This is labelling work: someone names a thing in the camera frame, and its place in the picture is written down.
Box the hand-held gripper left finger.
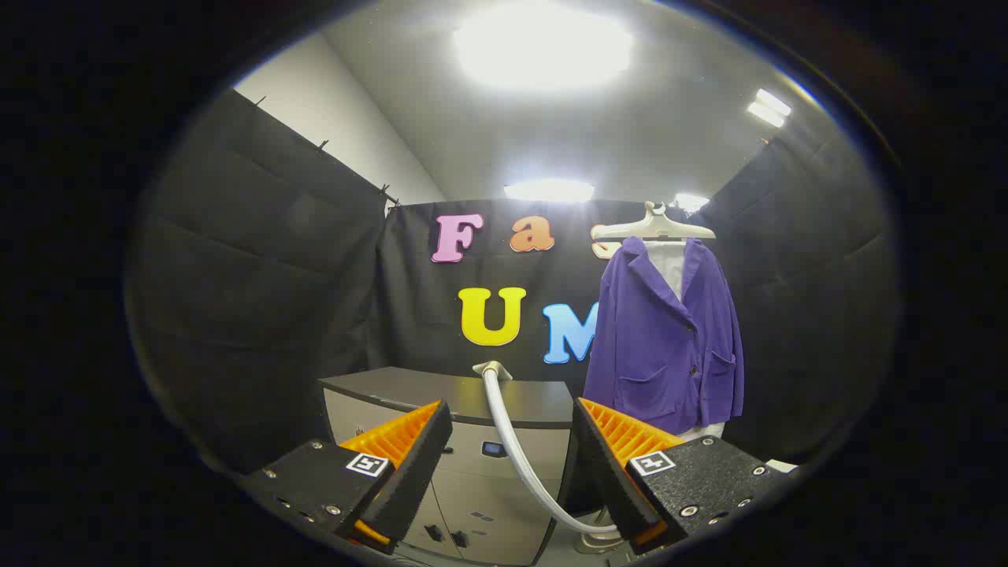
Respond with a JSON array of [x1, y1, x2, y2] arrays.
[[235, 400, 454, 555]]

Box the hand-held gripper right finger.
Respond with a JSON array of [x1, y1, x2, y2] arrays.
[[572, 397, 793, 557]]

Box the purple corduroy jacket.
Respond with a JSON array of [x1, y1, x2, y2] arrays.
[[583, 236, 745, 436]]

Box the white shirt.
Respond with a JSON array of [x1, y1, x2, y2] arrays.
[[644, 239, 726, 443]]

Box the white clothes hanger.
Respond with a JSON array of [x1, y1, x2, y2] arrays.
[[592, 202, 717, 242]]

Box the grey cabinet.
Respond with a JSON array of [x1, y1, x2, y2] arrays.
[[319, 366, 580, 566]]

